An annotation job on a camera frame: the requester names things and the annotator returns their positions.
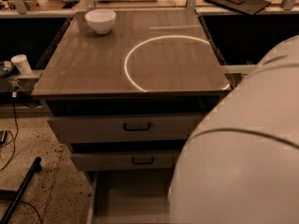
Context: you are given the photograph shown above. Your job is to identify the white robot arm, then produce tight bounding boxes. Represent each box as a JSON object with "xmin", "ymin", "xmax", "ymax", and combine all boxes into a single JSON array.
[{"xmin": 169, "ymin": 36, "xmax": 299, "ymax": 224}]

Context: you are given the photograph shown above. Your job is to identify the grey drawer cabinet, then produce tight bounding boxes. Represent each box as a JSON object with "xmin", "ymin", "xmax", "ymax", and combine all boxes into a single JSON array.
[{"xmin": 31, "ymin": 8, "xmax": 232, "ymax": 224}]

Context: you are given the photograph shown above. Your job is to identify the open bottom drawer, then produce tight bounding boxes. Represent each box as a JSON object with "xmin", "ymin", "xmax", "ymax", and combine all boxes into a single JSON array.
[{"xmin": 87, "ymin": 168, "xmax": 173, "ymax": 224}]

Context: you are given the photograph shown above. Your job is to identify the white ceramic bowl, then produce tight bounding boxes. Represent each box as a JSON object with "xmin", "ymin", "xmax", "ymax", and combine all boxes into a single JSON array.
[{"xmin": 85, "ymin": 8, "xmax": 116, "ymax": 34}]

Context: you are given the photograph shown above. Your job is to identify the white paper cup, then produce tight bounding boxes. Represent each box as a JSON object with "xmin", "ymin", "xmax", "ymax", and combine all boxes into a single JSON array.
[{"xmin": 11, "ymin": 54, "xmax": 32, "ymax": 75}]

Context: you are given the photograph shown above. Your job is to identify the black laptop on shelf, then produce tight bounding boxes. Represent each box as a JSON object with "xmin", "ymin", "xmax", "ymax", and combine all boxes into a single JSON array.
[{"xmin": 204, "ymin": 0, "xmax": 270, "ymax": 15}]

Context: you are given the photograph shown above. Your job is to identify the dark round dish left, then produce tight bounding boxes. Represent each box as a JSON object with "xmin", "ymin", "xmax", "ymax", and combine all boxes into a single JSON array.
[{"xmin": 0, "ymin": 61, "xmax": 14, "ymax": 78}]

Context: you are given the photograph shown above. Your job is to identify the black metal stand leg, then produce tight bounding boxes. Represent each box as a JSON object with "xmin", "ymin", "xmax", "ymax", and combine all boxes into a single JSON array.
[{"xmin": 0, "ymin": 157, "xmax": 41, "ymax": 224}]

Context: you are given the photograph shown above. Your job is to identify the top drawer with handle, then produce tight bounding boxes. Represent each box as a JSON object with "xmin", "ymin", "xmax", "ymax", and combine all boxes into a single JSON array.
[{"xmin": 49, "ymin": 112, "xmax": 203, "ymax": 144}]

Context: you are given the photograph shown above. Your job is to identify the black cable left floor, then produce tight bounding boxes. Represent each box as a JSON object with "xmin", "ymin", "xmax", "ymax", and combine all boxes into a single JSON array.
[{"xmin": 0, "ymin": 91, "xmax": 20, "ymax": 172}]

